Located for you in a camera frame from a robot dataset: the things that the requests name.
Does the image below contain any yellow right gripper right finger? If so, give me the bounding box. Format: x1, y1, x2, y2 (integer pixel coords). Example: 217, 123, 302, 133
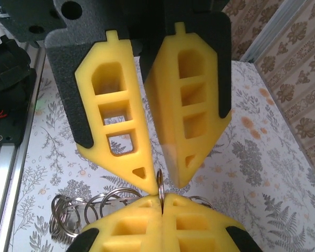
161, 193, 262, 252

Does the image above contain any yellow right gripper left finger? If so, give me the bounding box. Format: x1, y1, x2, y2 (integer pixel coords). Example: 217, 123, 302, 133
67, 195, 165, 252

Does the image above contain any metal keyring bunch with keys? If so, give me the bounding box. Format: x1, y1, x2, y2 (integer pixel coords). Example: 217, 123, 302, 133
49, 169, 215, 241

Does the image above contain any aluminium frame corner post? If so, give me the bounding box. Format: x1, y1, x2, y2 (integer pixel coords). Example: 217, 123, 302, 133
242, 0, 292, 63

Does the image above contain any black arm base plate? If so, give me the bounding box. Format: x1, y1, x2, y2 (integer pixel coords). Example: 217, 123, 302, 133
0, 70, 38, 145

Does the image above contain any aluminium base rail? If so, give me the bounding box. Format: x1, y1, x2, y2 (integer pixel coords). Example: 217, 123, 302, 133
0, 44, 47, 212

